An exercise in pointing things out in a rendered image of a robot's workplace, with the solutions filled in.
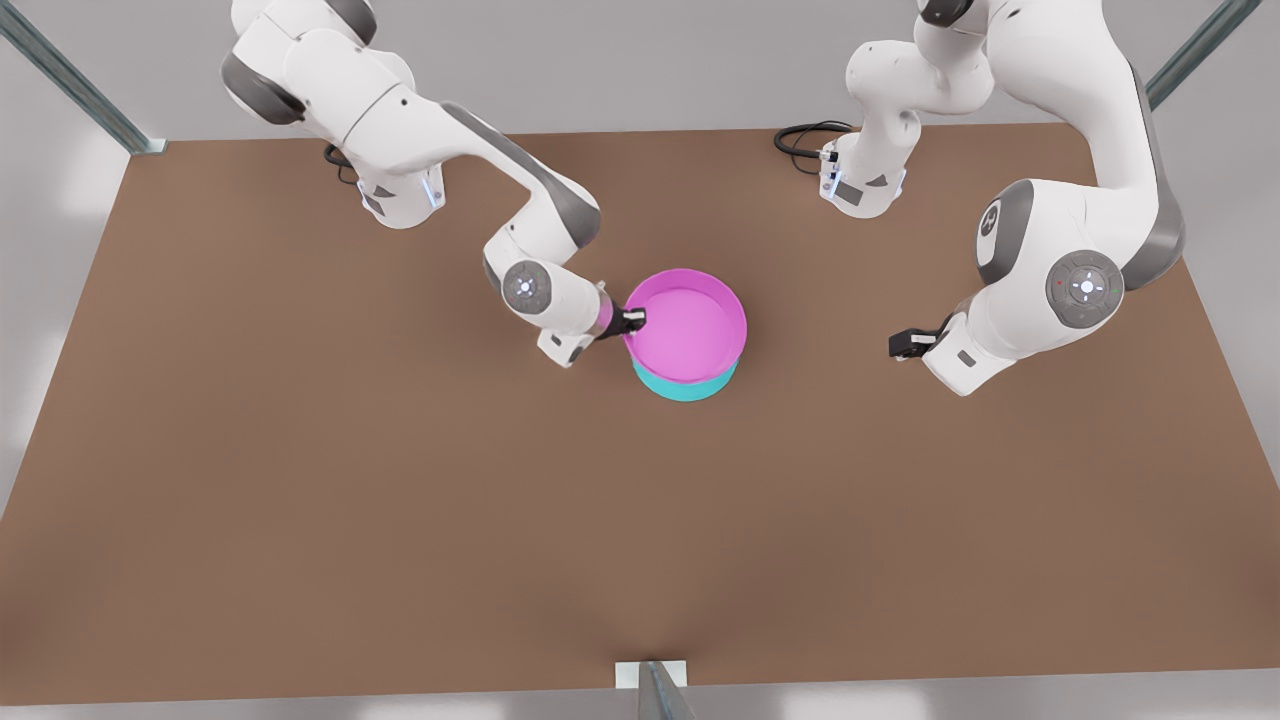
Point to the blue plate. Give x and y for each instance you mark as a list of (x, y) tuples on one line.
[(686, 390)]

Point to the silver frame post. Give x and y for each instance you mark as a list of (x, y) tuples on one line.
[(660, 692), (1195, 45), (70, 75)]

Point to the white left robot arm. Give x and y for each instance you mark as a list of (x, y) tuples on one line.
[(1090, 200)]

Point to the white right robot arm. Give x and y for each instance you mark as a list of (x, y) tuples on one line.
[(400, 110)]

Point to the pink plate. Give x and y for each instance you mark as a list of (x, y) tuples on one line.
[(690, 325)]

